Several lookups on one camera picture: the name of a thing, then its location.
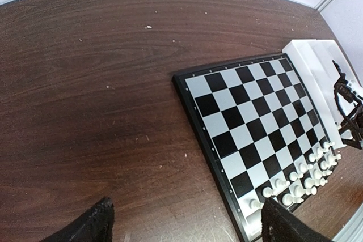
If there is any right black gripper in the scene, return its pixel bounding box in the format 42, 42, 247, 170
337, 103, 362, 148

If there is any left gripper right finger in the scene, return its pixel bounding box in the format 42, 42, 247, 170
261, 198, 331, 242

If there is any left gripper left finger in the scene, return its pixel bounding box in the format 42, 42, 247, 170
42, 197, 115, 241

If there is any white bishop chess piece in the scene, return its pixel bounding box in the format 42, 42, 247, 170
293, 185, 317, 197

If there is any white queen chess piece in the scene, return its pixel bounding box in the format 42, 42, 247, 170
304, 177, 328, 188

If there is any black grey chess board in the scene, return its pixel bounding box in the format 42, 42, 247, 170
172, 53, 336, 241

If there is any white divided plastic tray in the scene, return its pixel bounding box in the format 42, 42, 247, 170
282, 39, 362, 148

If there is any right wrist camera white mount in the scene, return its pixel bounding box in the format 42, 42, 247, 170
334, 79, 356, 103

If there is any right black cable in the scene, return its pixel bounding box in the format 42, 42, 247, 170
331, 60, 363, 124

